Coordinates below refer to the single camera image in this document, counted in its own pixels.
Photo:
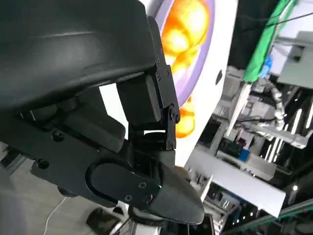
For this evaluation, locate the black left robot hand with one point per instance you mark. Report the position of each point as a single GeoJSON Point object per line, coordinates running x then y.
{"type": "Point", "coordinates": [68, 61]}

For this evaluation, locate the orange white toy bread roll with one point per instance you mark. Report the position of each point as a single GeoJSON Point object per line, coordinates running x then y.
{"type": "Point", "coordinates": [186, 122]}
{"type": "Point", "coordinates": [185, 31]}

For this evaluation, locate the lilac plate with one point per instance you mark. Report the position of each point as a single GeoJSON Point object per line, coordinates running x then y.
{"type": "Point", "coordinates": [195, 76]}

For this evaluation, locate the black table grommet hole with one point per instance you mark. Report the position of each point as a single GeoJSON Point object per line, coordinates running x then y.
{"type": "Point", "coordinates": [220, 77]}

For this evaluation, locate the black backdrop cloth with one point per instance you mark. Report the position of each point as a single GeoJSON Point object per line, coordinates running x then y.
{"type": "Point", "coordinates": [244, 29]}

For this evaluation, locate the green cloth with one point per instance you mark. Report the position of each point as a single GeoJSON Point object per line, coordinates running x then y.
{"type": "Point", "coordinates": [259, 56]}

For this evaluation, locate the small blue box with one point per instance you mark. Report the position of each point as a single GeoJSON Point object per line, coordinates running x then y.
{"type": "Point", "coordinates": [244, 155]}

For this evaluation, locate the white workshop shelf panel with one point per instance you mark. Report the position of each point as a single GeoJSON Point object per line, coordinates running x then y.
{"type": "Point", "coordinates": [239, 181]}

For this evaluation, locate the grey machine housing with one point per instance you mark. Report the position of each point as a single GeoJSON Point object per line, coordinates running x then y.
{"type": "Point", "coordinates": [297, 61]}

